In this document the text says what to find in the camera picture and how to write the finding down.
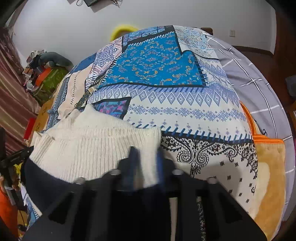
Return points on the wooden wardrobe door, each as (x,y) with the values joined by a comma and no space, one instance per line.
(284,55)

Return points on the person's left hand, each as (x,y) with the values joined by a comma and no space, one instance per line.
(4,183)

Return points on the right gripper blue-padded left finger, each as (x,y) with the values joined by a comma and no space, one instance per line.
(128,170)

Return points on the orange box on bag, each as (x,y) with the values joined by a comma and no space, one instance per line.
(43,76)

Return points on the cream and navy knit sweater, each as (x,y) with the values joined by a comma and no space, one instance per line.
(86,144)

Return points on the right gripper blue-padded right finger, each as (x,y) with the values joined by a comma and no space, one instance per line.
(167,172)

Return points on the wall-mounted black television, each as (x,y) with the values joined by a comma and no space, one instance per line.
(90,2)

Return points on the striped red curtain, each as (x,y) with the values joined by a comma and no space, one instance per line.
(17,105)

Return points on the yellow curved foam tube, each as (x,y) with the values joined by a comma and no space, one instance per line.
(121,30)

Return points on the blue patchwork bedspread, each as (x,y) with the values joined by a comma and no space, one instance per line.
(171,78)

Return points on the green patterned storage bag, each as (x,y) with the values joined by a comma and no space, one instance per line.
(44,92)

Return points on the wooden carved board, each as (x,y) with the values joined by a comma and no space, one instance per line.
(42,118)

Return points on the grey checked bed sheet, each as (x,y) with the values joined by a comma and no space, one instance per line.
(262,102)

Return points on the orange fleece blanket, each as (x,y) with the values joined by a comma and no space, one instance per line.
(269,199)

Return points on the red box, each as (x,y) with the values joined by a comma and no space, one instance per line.
(29,128)

